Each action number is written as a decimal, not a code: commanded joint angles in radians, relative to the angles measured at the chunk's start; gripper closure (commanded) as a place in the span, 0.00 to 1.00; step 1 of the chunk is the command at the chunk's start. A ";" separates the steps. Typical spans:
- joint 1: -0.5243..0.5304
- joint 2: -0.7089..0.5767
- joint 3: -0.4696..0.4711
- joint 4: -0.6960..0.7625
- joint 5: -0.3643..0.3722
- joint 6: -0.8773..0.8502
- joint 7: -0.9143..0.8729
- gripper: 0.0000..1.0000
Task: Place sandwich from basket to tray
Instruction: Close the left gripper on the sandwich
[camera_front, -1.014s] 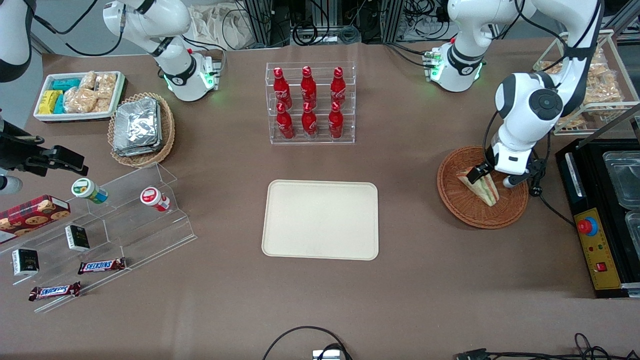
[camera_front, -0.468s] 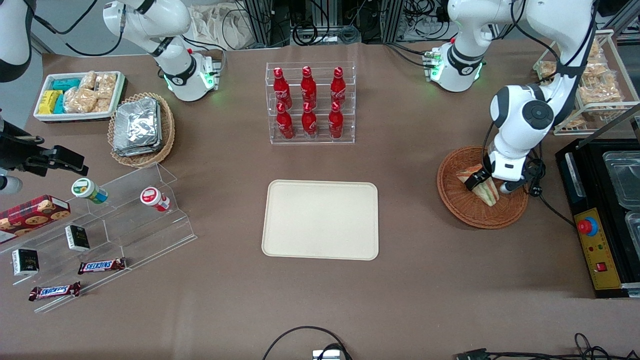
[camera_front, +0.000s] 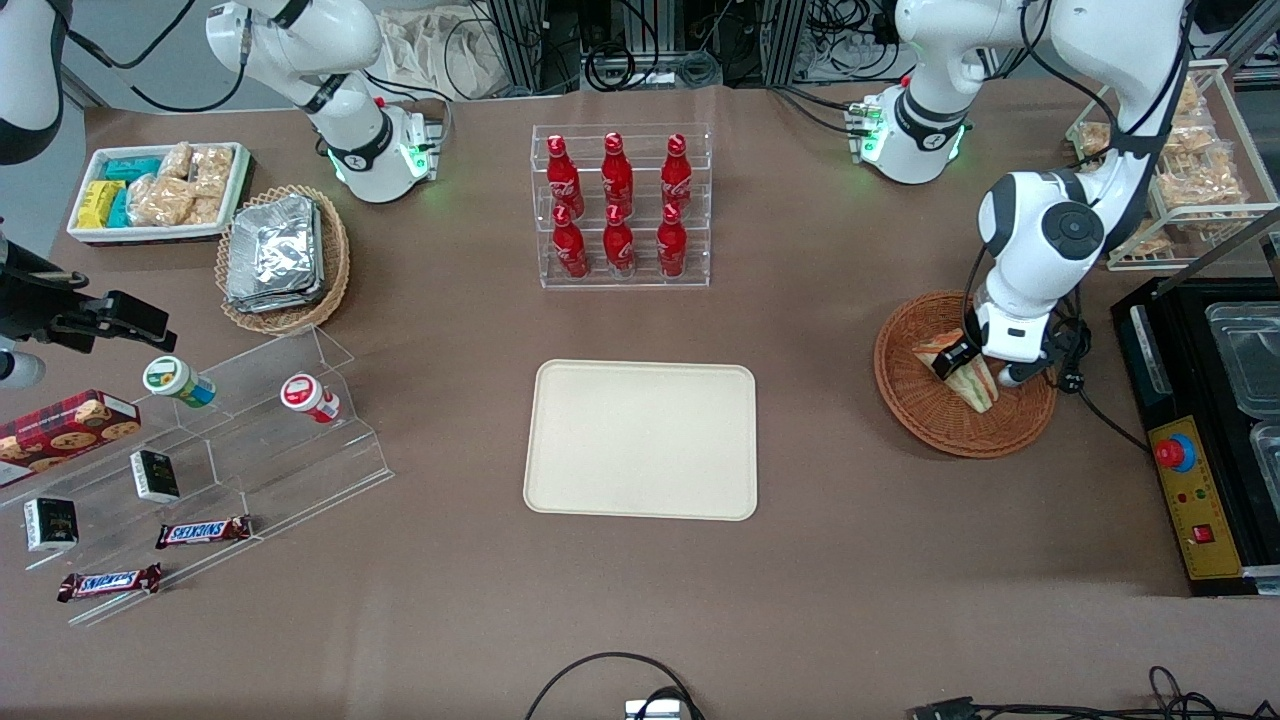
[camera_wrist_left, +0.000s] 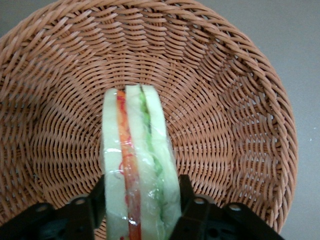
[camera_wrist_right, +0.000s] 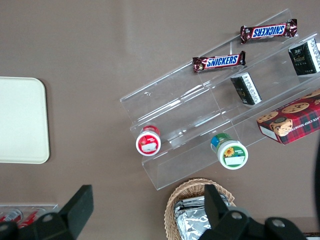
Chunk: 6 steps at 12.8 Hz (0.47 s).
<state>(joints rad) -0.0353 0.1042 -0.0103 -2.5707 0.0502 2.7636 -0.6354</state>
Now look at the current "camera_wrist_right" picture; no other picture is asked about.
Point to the oval light wicker basket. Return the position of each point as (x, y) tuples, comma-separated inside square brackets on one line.
[(172, 200)]

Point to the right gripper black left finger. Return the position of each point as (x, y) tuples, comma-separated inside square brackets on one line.
[(72, 212)]

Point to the brown table covering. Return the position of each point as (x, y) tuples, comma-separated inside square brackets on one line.
[(75, 50)]

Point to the Snickers chocolate bar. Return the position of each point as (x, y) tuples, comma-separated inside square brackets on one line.
[(218, 61), (268, 31)]

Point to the clear acrylic step display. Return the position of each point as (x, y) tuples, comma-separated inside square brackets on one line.
[(190, 107)]

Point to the green lid white jar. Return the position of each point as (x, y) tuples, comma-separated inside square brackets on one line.
[(232, 153)]

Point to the small dark tea box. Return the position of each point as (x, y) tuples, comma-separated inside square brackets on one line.
[(303, 58), (246, 90)]

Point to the red tartan cookie box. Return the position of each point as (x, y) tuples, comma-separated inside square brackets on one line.
[(292, 122)]

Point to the clear acrylic bottle rack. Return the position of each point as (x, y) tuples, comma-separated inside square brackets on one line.
[(52, 207)]

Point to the red lid white jar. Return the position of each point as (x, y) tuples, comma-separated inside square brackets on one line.
[(148, 145)]

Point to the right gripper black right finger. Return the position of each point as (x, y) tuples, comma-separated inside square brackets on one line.
[(225, 225)]

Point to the silver foil pack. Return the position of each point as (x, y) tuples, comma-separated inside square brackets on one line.
[(192, 225), (190, 202)]

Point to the cream plastic tray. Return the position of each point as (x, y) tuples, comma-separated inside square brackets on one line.
[(22, 120)]

